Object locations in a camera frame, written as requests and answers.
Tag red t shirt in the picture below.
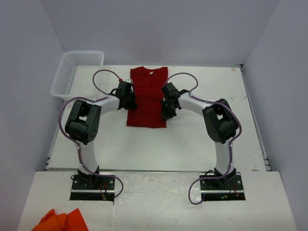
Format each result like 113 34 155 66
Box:
127 66 168 128

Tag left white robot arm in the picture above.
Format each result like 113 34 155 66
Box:
64 79 137 189

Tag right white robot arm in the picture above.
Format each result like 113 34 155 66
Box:
161 83 242 189

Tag white plastic basket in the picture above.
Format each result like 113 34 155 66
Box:
50 51 104 101

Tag orange cloth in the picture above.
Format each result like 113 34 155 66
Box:
32 208 89 231

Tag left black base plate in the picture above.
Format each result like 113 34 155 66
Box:
69 174 115 202

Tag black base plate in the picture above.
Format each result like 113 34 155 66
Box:
200 173 246 202
69 174 115 202

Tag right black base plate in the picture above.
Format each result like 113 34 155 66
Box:
200 173 246 202

